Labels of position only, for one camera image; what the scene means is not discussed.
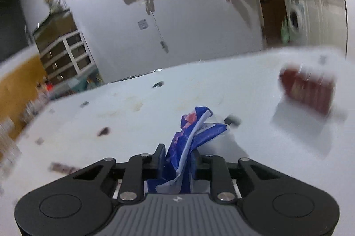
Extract blue white plastic wrapper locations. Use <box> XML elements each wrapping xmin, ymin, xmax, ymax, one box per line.
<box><xmin>147</xmin><ymin>106</ymin><xmax>227</xmax><ymax>194</ymax></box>

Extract dark red cigarette box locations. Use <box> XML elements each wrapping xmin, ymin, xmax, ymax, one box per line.
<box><xmin>279</xmin><ymin>65</ymin><xmax>336</xmax><ymax>116</ymax></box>

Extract white drawer cabinet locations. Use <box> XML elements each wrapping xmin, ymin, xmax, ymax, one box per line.
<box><xmin>40</xmin><ymin>31</ymin><xmax>97</xmax><ymax>86</ymax></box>

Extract green plastic bag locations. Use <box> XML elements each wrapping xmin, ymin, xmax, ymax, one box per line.
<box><xmin>280</xmin><ymin>16</ymin><xmax>291</xmax><ymax>45</ymax></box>

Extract glass fish tank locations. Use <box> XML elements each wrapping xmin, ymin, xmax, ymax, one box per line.
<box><xmin>32</xmin><ymin>9</ymin><xmax>78</xmax><ymax>53</ymax></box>

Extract white washing machine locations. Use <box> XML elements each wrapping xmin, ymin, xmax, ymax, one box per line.
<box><xmin>285</xmin><ymin>0</ymin><xmax>307</xmax><ymax>46</ymax></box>

